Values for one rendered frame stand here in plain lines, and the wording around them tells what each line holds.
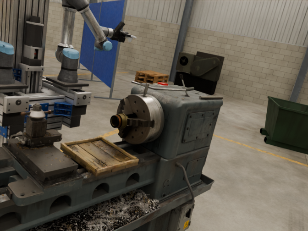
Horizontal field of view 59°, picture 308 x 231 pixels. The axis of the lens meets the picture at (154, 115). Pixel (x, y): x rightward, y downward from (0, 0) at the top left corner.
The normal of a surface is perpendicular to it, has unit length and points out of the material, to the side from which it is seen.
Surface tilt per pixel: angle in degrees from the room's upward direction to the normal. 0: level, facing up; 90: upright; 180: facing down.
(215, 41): 90
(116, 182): 88
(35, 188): 0
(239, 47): 90
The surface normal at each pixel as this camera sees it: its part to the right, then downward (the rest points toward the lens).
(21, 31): 0.81, 0.31
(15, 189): 0.20, -0.94
